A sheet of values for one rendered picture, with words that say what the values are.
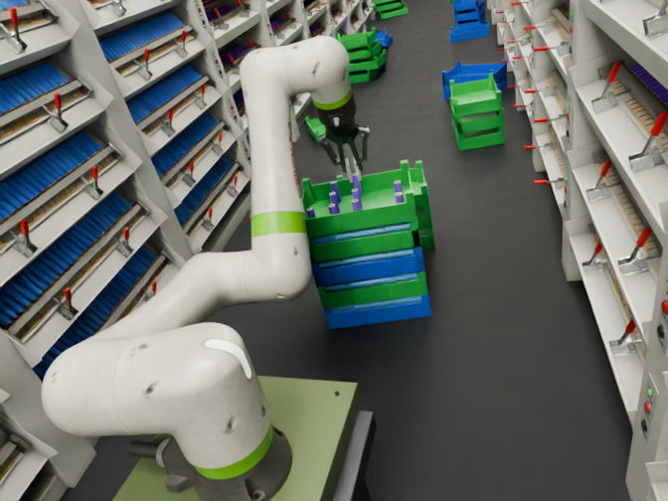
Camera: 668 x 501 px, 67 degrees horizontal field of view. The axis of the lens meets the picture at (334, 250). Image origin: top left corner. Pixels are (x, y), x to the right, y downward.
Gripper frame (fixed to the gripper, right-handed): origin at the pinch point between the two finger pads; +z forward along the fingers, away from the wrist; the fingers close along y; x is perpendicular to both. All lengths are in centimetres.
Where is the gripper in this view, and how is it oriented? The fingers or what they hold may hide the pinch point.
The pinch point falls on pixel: (353, 169)
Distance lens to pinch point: 136.5
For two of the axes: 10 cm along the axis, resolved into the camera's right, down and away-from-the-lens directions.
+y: 9.8, -1.5, -1.6
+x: -0.5, -8.5, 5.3
